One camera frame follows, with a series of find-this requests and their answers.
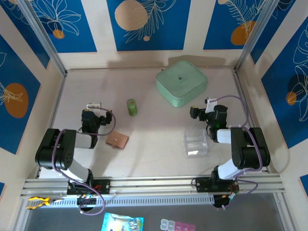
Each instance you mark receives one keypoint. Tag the tan leather card holder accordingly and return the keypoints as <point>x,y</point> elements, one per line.
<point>118,140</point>

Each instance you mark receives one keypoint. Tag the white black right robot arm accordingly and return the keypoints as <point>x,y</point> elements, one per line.
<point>250,149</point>

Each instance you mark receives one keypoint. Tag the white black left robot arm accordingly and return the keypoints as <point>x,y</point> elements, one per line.
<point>62,156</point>

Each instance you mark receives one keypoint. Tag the green cylindrical can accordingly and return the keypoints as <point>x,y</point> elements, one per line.
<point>132,108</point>

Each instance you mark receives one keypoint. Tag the mint green zip case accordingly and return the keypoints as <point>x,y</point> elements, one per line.
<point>180,81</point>

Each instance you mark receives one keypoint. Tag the blue printed snack packet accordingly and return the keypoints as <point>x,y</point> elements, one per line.
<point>120,222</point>

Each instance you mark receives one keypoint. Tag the white pink pill organizer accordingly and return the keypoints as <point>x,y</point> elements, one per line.
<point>178,226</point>

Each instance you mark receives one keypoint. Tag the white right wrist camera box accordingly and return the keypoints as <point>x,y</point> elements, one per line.
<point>209,106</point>

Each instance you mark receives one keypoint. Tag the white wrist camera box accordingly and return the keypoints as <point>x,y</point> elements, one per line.
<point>209,106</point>
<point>94,105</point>

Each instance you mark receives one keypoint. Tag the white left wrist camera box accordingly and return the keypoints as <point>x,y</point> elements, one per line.
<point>94,105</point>

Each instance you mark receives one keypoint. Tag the aluminium side rail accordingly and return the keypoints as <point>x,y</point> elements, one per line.
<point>243,96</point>
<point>57,96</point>

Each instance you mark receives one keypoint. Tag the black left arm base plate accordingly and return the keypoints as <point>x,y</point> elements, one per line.
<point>103,186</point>

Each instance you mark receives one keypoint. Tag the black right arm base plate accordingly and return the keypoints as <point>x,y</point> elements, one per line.
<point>203,184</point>

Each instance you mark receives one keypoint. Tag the wide aluminium mounting rail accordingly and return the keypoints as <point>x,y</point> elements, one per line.
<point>154,184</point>

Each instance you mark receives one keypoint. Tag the aluminium frame post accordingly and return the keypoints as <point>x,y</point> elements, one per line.
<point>255,36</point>
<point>44,36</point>

